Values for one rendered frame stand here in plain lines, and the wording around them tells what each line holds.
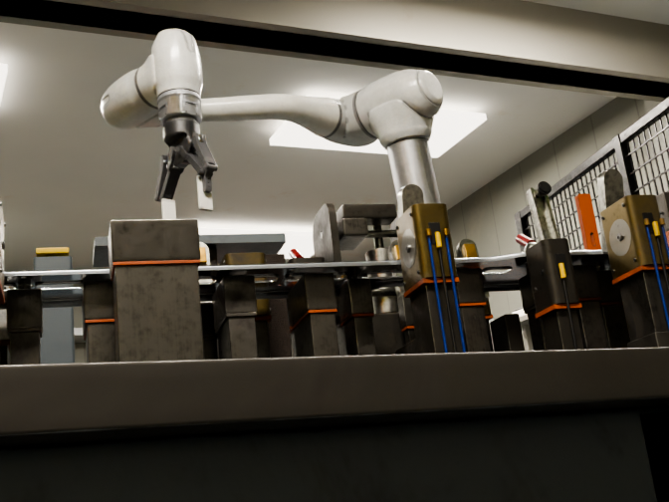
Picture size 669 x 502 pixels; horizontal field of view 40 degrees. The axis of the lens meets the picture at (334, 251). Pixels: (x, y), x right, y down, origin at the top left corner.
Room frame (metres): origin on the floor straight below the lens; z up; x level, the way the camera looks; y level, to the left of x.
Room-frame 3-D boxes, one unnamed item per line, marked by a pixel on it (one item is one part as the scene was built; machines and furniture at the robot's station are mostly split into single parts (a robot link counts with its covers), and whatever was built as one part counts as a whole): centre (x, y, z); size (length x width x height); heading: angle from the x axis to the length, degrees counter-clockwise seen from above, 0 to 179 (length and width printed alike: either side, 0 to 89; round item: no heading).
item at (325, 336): (1.49, 0.05, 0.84); 0.12 x 0.05 x 0.29; 17
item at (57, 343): (1.69, 0.54, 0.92); 0.08 x 0.08 x 0.44; 17
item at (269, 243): (1.76, 0.29, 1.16); 0.37 x 0.14 x 0.02; 107
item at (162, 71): (1.77, 0.30, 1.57); 0.13 x 0.11 x 0.16; 50
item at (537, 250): (1.42, -0.34, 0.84); 0.10 x 0.05 x 0.29; 17
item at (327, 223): (1.74, -0.06, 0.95); 0.18 x 0.13 x 0.49; 107
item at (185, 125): (1.76, 0.29, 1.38); 0.08 x 0.07 x 0.09; 42
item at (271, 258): (1.69, 0.12, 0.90); 0.05 x 0.05 x 0.40; 17
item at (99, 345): (1.39, 0.37, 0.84); 0.12 x 0.05 x 0.29; 17
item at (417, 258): (1.35, -0.14, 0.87); 0.12 x 0.07 x 0.35; 17
